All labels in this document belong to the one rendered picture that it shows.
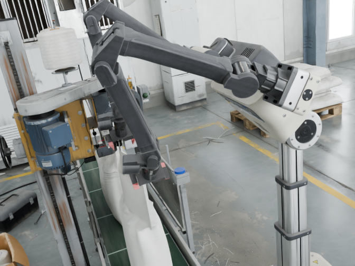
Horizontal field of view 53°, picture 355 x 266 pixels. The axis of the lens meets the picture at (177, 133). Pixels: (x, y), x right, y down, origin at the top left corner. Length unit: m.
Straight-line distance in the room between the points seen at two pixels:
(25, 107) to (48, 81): 2.95
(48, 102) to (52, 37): 0.27
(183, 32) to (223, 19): 1.17
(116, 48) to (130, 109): 0.21
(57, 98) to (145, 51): 0.81
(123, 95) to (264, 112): 0.49
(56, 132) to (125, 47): 0.79
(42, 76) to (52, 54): 2.96
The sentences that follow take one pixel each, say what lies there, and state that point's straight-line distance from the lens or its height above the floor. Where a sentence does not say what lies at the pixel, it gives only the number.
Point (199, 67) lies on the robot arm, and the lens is 0.97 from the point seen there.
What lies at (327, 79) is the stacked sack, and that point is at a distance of 4.93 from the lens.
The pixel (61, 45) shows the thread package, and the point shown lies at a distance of 1.61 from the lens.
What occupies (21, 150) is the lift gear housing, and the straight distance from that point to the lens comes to 1.96.
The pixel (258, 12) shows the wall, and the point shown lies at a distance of 6.93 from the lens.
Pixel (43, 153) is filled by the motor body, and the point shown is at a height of 1.18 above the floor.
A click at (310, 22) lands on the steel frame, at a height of 0.91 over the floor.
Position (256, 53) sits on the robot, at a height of 1.55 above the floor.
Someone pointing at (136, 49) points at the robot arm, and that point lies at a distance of 0.92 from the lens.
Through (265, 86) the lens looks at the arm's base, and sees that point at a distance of 1.05.
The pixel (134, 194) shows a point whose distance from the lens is 1.60.
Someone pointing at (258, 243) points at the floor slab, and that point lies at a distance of 2.79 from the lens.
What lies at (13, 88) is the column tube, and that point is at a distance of 1.89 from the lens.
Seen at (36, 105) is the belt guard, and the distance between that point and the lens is 1.63.
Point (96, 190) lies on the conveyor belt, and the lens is 2.99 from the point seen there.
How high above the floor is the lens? 1.76
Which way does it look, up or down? 21 degrees down
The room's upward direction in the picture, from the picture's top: 8 degrees counter-clockwise
